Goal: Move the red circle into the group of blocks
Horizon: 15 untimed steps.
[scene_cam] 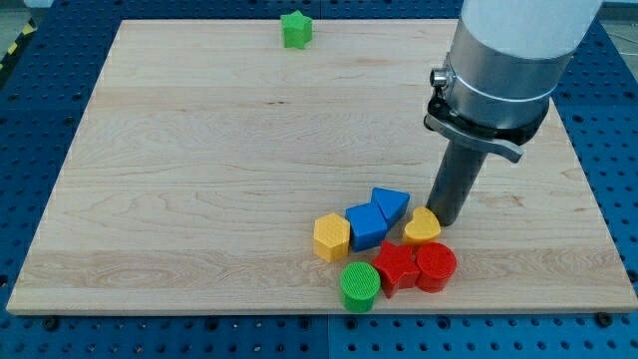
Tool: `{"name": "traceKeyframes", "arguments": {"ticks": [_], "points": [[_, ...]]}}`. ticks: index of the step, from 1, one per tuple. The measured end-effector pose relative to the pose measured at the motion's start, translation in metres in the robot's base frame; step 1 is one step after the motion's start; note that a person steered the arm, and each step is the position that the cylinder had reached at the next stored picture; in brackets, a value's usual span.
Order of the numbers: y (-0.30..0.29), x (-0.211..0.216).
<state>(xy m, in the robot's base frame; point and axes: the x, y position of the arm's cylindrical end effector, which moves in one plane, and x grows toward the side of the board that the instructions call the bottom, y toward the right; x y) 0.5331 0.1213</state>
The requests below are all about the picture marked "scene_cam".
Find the green cylinder block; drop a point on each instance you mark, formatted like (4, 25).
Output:
(359, 286)

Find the yellow hexagon block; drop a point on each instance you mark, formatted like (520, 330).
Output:
(331, 237)

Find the light wooden board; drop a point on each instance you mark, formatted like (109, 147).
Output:
(208, 150)

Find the green star block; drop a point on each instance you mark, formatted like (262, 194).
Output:
(296, 30)

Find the blue cube block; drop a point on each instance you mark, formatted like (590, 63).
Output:
(368, 226)

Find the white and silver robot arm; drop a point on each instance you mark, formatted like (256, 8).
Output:
(492, 92)

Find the yellow heart block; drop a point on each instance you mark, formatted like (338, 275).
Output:
(423, 228)

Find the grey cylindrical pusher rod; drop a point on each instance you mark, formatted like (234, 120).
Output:
(456, 175)

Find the red star block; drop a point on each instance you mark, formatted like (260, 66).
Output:
(396, 267)

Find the blue triangle block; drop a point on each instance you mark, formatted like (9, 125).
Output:
(392, 204)

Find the red cylinder block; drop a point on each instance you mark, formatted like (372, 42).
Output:
(437, 264)

